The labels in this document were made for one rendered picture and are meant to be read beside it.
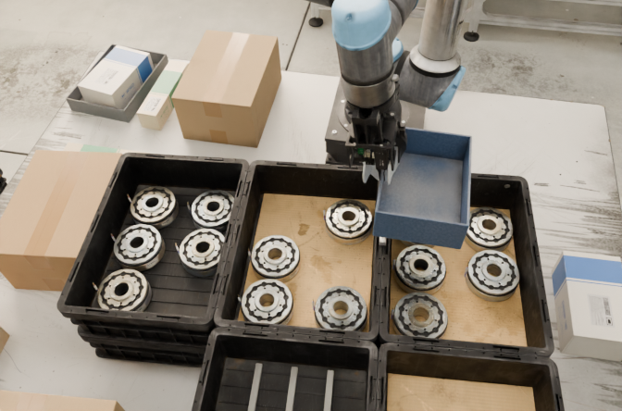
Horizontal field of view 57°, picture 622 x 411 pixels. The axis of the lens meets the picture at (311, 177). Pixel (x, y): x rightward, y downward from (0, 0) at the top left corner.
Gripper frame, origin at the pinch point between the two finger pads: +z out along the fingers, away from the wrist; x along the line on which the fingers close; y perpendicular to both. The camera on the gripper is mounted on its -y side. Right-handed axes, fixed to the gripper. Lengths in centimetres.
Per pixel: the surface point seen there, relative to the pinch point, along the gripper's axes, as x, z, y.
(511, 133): 24, 46, -56
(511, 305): 24.1, 32.4, 4.9
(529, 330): 27.4, 30.4, 10.8
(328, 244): -14.3, 27.2, -1.2
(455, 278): 13.0, 30.9, 1.1
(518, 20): 29, 104, -193
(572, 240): 39, 48, -23
